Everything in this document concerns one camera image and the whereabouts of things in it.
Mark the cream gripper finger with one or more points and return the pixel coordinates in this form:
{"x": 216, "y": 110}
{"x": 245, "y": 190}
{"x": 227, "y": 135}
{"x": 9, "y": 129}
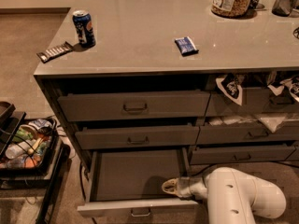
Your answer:
{"x": 170, "y": 184}
{"x": 173, "y": 192}

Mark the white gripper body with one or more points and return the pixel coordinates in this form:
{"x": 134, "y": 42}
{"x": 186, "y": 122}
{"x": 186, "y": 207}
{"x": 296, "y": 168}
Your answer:
{"x": 189, "y": 187}

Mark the grey drawer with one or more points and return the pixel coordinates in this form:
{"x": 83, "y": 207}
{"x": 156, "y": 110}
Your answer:
{"x": 240, "y": 154}
{"x": 129, "y": 183}
{"x": 134, "y": 105}
{"x": 154, "y": 136}
{"x": 255, "y": 101}
{"x": 247, "y": 132}

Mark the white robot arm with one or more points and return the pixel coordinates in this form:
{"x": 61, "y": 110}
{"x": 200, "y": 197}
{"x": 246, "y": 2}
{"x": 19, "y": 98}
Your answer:
{"x": 233, "y": 197}

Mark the grey drawer cabinet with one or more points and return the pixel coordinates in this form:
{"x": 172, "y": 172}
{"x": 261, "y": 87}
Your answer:
{"x": 135, "y": 51}

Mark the white plastic bag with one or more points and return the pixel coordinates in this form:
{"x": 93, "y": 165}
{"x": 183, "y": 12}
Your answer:
{"x": 271, "y": 121}

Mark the black and white chip bag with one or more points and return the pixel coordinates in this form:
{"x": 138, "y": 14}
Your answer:
{"x": 230, "y": 87}

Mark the blue snack packet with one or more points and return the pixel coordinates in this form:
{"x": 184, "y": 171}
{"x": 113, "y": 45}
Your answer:
{"x": 186, "y": 46}

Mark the black bin of snacks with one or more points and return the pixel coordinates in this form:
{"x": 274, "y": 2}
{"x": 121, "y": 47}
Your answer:
{"x": 30, "y": 149}

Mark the dark snack bar wrapper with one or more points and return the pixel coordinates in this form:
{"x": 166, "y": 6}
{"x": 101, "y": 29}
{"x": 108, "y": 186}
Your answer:
{"x": 55, "y": 52}

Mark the black tray stack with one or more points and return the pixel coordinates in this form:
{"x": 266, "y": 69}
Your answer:
{"x": 10, "y": 120}

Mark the blue pepsi can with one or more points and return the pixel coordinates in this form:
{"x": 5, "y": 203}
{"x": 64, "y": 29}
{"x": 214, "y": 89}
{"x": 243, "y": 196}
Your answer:
{"x": 83, "y": 24}

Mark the large jar of nuts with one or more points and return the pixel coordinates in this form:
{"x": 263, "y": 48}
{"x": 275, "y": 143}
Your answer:
{"x": 230, "y": 8}

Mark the metal pitcher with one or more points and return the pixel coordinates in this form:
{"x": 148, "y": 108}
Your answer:
{"x": 284, "y": 8}

